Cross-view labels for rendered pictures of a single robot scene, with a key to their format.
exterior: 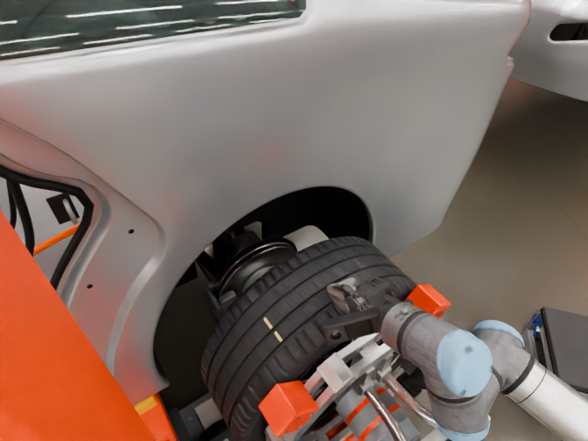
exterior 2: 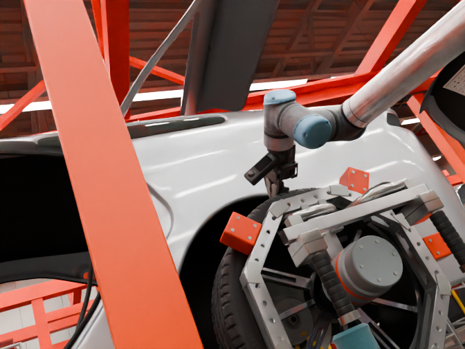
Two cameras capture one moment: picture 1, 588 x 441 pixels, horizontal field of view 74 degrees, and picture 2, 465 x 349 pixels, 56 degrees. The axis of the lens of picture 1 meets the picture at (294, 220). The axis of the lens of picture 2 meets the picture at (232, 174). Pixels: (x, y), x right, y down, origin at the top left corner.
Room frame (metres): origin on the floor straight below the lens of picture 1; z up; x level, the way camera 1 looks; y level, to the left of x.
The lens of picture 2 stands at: (-0.79, -0.32, 0.72)
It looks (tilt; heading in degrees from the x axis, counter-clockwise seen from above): 25 degrees up; 14
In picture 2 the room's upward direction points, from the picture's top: 24 degrees counter-clockwise
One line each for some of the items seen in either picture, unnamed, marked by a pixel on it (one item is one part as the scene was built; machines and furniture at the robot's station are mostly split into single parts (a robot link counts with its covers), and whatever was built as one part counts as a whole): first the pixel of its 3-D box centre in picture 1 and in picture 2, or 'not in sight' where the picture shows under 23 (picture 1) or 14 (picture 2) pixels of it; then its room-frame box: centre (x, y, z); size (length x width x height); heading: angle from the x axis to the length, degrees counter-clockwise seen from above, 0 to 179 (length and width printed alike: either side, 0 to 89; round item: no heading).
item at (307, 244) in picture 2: not in sight; (306, 247); (0.17, -0.17, 0.93); 0.09 x 0.05 x 0.05; 36
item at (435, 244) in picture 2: not in sight; (432, 248); (0.63, -0.44, 0.85); 0.09 x 0.08 x 0.07; 126
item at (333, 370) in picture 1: (355, 392); (347, 282); (0.44, -0.19, 0.85); 0.54 x 0.07 x 0.54; 126
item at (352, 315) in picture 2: not in sight; (333, 285); (0.15, -0.19, 0.83); 0.04 x 0.04 x 0.16
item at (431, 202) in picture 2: not in sight; (421, 208); (0.38, -0.45, 0.93); 0.09 x 0.05 x 0.05; 36
